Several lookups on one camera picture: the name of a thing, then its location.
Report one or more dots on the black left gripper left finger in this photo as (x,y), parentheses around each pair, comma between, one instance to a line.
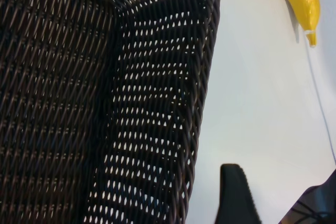
(236,197)

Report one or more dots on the dark brown woven basket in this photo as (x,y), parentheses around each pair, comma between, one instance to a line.
(92,103)

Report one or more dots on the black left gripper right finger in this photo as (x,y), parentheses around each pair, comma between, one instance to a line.
(317,205)

